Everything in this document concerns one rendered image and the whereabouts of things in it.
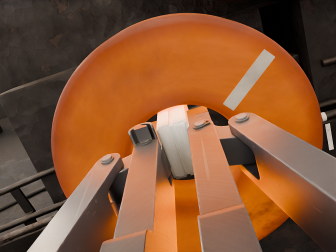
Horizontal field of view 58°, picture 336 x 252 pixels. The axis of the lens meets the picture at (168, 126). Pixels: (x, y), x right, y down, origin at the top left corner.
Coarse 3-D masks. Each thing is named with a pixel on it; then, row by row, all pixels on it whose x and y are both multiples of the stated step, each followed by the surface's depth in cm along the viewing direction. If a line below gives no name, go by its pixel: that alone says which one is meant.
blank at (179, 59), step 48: (96, 48) 15; (144, 48) 15; (192, 48) 15; (240, 48) 15; (96, 96) 16; (144, 96) 16; (192, 96) 16; (240, 96) 16; (288, 96) 16; (96, 144) 17; (192, 192) 20; (240, 192) 18; (192, 240) 19
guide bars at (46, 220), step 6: (330, 114) 41; (36, 222) 48; (42, 222) 48; (48, 222) 48; (24, 228) 49; (30, 228) 48; (36, 228) 48; (6, 234) 49; (12, 234) 49; (18, 234) 49; (0, 240) 49; (6, 240) 49
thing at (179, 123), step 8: (176, 112) 15; (184, 112) 15; (176, 120) 14; (184, 120) 14; (176, 128) 14; (184, 128) 14; (176, 136) 15; (184, 136) 14; (184, 144) 15; (184, 152) 15; (184, 160) 15; (192, 168) 15
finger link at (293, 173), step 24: (240, 120) 13; (264, 120) 12; (264, 144) 10; (288, 144) 10; (264, 168) 11; (288, 168) 9; (312, 168) 8; (264, 192) 12; (288, 192) 10; (312, 192) 8; (312, 216) 9
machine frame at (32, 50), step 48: (0, 0) 51; (48, 0) 51; (96, 0) 51; (144, 0) 51; (192, 0) 51; (288, 0) 49; (0, 48) 54; (48, 48) 54; (288, 48) 56; (0, 96) 51; (48, 96) 51; (48, 144) 54; (48, 192) 57; (288, 240) 60
